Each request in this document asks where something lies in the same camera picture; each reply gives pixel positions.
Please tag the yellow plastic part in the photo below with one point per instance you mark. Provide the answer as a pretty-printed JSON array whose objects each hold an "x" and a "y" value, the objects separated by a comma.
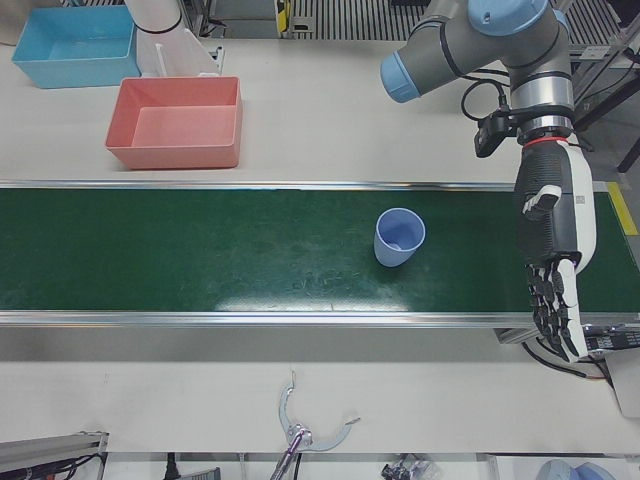
[{"x": 285, "y": 15}]

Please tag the black electronics board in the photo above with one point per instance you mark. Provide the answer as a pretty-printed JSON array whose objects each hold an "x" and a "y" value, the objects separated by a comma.
[{"x": 615, "y": 340}]

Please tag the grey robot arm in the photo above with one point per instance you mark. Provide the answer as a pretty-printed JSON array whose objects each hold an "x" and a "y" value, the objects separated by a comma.
[{"x": 450, "y": 45}]

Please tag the light blue plastic cup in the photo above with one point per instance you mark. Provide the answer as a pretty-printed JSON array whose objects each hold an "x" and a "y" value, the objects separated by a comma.
[{"x": 395, "y": 252}]

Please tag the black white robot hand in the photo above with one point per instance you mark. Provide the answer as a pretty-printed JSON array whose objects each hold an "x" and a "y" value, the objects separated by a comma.
[{"x": 542, "y": 170}]

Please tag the green conveyor belt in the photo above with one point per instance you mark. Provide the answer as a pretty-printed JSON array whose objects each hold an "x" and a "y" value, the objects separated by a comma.
[{"x": 200, "y": 250}]

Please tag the silver curved metal tool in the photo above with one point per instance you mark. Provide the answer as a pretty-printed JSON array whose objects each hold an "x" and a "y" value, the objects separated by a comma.
[{"x": 300, "y": 434}]

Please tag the light blue headphones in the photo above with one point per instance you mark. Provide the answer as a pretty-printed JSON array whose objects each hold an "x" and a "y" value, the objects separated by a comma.
[{"x": 565, "y": 471}]

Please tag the grey aluminium profile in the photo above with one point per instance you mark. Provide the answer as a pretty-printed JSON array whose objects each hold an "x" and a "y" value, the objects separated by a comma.
[{"x": 45, "y": 447}]

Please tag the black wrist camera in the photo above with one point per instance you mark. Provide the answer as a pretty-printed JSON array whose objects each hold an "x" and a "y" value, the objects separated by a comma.
[{"x": 492, "y": 132}]

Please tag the blue plastic box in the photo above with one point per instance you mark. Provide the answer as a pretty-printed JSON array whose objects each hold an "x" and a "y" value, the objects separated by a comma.
[{"x": 75, "y": 60}]

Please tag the small white angle bracket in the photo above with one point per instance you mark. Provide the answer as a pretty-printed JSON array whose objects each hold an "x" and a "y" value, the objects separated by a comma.
[{"x": 218, "y": 60}]

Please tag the bag of black parts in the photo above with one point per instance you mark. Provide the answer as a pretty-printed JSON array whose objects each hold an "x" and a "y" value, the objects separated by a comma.
[{"x": 410, "y": 470}]

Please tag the pink plastic box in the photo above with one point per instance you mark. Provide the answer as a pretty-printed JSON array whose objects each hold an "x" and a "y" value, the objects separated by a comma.
[{"x": 180, "y": 130}]

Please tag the white column stand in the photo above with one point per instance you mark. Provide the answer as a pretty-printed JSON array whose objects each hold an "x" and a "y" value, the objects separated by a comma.
[{"x": 175, "y": 55}]

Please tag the grey roller conveyor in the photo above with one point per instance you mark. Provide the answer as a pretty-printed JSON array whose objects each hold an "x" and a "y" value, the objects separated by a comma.
[{"x": 350, "y": 17}]

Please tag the aluminium conveyor rail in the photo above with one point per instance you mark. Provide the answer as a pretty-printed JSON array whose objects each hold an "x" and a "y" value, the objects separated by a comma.
[
  {"x": 250, "y": 185},
  {"x": 250, "y": 318}
]

